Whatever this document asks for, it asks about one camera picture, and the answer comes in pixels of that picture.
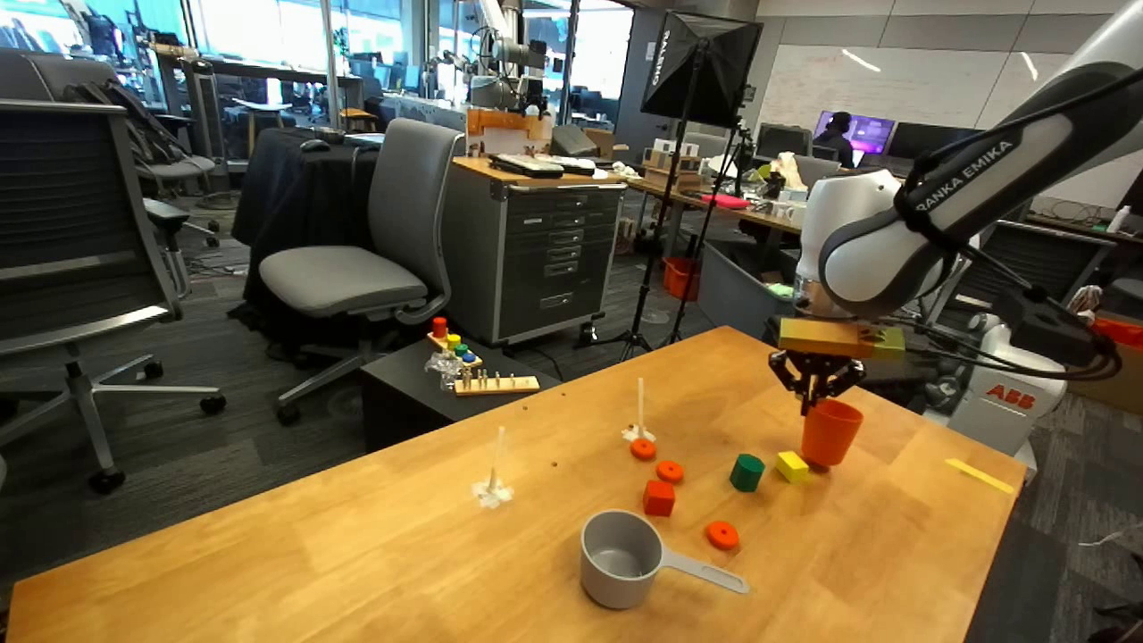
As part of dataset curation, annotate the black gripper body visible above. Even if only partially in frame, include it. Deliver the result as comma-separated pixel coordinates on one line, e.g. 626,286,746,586
789,351,852,392

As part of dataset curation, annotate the black softbox light stand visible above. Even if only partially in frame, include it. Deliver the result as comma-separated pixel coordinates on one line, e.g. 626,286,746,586
623,12,764,353

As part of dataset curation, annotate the green cylinder block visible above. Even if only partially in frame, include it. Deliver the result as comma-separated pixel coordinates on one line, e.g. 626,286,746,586
730,450,767,496

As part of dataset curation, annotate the red bucket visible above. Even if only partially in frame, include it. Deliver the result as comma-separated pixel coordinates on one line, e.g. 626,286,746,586
657,255,707,302

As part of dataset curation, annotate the gray drawer cabinet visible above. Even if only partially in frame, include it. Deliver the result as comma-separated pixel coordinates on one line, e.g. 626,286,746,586
440,155,631,351

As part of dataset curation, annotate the orange plastic cup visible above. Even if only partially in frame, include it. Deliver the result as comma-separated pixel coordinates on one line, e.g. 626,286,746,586
800,395,867,475

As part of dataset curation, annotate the brown cardboard box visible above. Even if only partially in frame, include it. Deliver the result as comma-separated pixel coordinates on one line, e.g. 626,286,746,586
1068,336,1143,418

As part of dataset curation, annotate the colourful stacking toy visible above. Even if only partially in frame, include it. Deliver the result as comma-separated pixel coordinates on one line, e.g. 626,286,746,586
420,315,487,374

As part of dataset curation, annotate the gray padded swivel chair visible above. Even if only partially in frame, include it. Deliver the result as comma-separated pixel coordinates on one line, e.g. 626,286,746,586
255,113,465,430

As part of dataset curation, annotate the yellow tape strip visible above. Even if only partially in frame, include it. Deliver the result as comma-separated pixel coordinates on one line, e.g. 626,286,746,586
944,452,1019,501

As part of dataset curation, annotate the gray measuring cup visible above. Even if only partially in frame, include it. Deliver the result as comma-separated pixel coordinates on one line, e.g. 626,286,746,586
575,506,758,614

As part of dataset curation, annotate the yellow cube block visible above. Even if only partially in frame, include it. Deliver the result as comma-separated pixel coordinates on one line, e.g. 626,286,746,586
776,448,813,486

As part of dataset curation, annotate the dark draped cloth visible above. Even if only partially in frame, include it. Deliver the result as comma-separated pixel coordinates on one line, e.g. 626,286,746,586
228,121,389,317

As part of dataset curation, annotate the wooden block strip toy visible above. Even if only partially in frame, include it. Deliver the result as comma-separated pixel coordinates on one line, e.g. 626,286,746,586
449,370,542,401

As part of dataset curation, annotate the black mesh office chair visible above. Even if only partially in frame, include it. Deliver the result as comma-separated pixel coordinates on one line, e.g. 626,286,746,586
0,97,228,496

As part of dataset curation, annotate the white ABB robot base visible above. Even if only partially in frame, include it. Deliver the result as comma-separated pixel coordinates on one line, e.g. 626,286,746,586
944,315,1070,456

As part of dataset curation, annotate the orange cardboard box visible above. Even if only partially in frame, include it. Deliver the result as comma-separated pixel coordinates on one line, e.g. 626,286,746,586
462,102,557,158

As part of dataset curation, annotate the black side table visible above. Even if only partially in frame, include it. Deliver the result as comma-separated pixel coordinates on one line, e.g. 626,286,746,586
356,336,629,452

